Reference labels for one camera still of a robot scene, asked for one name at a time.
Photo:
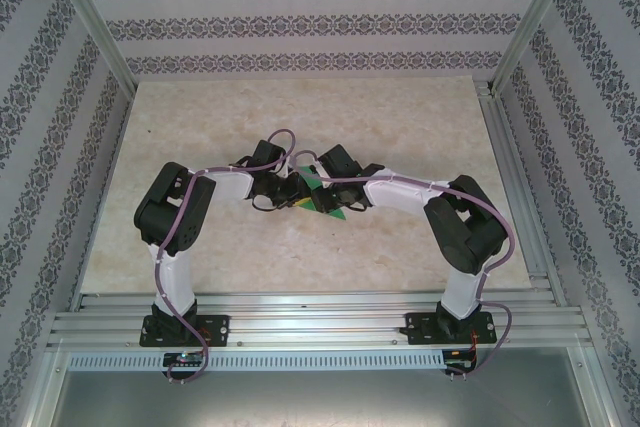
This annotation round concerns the aluminium side rail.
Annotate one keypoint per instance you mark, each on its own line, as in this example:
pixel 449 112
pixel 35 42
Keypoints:
pixel 500 122

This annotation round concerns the green square paper sheet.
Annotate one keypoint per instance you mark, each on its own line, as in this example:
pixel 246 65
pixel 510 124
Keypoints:
pixel 335 214

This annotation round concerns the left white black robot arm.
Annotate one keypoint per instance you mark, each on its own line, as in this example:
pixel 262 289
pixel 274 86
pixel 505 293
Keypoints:
pixel 230 184

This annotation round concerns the aluminium frame post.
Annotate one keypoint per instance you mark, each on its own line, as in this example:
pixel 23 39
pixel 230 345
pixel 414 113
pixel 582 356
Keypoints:
pixel 90 17
pixel 535 17

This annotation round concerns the aluminium mounting rail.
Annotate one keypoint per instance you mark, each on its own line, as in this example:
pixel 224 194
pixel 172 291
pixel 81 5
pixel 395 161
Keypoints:
pixel 310 319

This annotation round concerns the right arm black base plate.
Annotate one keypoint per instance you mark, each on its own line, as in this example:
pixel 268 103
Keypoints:
pixel 420 327

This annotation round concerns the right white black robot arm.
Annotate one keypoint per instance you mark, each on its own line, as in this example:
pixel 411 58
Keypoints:
pixel 400 192

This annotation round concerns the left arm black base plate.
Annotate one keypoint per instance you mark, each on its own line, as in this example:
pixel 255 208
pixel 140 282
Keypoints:
pixel 215 329

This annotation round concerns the grey metal panel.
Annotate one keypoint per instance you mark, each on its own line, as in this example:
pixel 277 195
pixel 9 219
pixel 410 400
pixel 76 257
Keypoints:
pixel 320 402

